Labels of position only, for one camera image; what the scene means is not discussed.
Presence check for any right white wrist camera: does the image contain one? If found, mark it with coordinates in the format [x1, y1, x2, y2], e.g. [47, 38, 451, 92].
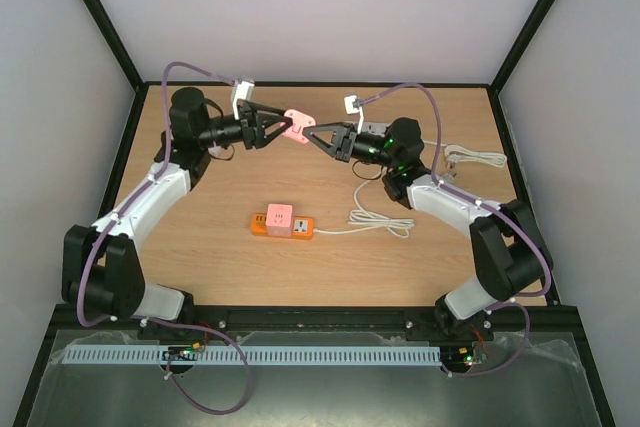
[344, 94, 364, 134]

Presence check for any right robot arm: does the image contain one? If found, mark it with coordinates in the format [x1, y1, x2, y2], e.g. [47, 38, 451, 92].
[303, 117, 552, 339]

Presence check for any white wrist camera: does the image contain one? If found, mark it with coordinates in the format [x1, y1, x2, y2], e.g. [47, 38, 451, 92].
[230, 79, 255, 120]
[344, 94, 364, 134]

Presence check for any orange strip white cable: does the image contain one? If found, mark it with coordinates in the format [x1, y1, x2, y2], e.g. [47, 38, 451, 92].
[312, 171, 459, 240]

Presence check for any black aluminium frame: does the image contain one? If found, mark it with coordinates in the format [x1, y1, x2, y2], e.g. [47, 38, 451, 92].
[14, 0, 615, 426]

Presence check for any white power strip cable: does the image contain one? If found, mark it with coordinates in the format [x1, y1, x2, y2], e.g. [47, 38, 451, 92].
[422, 139, 508, 169]

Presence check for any pink plug adapter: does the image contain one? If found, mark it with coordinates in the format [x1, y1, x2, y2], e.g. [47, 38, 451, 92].
[282, 109, 316, 145]

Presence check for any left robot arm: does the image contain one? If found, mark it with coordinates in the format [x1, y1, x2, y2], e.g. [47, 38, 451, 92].
[62, 82, 293, 327]

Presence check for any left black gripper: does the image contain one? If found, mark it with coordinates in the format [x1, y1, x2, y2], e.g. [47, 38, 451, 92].
[198, 101, 292, 150]

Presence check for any white slotted cable duct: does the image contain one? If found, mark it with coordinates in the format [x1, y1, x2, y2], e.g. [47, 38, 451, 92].
[62, 345, 441, 367]

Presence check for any pink cube socket adapter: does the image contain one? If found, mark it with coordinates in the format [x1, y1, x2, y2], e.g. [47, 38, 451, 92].
[265, 203, 294, 238]

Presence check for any white power strip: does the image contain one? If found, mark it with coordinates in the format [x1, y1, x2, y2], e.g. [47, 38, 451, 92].
[361, 122, 390, 137]

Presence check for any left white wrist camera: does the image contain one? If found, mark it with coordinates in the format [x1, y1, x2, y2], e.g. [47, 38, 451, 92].
[230, 79, 255, 120]

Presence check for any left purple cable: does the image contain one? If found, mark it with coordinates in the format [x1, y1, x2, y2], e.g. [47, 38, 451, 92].
[77, 61, 254, 413]

